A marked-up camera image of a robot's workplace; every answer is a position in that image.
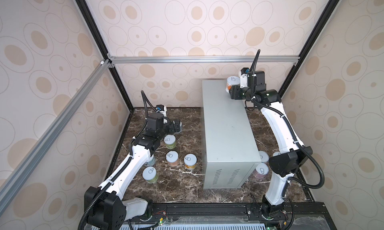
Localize orange tomato labelled can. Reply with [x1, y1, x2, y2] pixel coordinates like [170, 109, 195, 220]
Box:
[226, 76, 241, 92]

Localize pink orange labelled can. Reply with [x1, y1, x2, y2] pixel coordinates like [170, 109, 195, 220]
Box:
[166, 151, 179, 167]

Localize white red labelled can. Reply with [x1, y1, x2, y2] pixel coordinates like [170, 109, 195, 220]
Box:
[259, 151, 270, 163]

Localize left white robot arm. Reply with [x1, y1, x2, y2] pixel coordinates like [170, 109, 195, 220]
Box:
[78, 111, 183, 230]

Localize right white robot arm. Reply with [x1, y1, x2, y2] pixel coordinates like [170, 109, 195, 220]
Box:
[227, 84, 312, 206]

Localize yellow orange labelled can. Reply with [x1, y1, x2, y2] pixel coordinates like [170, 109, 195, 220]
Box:
[184, 154, 197, 171]

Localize teal labelled can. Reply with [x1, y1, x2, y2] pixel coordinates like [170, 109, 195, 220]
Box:
[145, 155, 156, 167]

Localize lime green labelled can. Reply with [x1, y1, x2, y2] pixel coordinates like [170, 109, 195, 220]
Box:
[142, 167, 159, 184]

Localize grey metal cabinet box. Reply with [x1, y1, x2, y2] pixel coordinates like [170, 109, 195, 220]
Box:
[201, 79, 261, 189]

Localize purple pink labelled can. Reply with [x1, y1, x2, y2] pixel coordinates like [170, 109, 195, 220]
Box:
[253, 163, 269, 179]

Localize silver aluminium crossbar back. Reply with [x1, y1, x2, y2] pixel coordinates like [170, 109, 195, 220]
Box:
[110, 55, 300, 64]

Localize silver aluminium bar left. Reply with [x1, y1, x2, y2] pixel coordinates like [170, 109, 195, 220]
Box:
[1, 59, 112, 215]

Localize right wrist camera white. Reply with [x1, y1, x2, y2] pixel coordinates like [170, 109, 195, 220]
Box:
[239, 67, 250, 88]

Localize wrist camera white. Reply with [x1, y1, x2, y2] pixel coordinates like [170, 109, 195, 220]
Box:
[239, 67, 250, 88]
[156, 104, 167, 117]

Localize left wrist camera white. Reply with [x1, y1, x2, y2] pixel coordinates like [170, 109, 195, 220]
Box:
[156, 104, 167, 117]

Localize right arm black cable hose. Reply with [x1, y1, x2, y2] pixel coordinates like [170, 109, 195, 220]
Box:
[249, 49, 326, 190]

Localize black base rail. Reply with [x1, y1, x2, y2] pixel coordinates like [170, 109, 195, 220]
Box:
[80, 202, 337, 230]

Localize black corner frame post right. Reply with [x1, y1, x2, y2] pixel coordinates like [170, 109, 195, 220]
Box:
[278, 0, 340, 97]

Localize black corner frame post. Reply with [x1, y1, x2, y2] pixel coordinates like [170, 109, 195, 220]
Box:
[278, 0, 340, 97]
[75, 0, 134, 112]

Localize black corner frame post left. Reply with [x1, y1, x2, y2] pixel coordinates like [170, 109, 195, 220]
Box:
[75, 0, 134, 112]

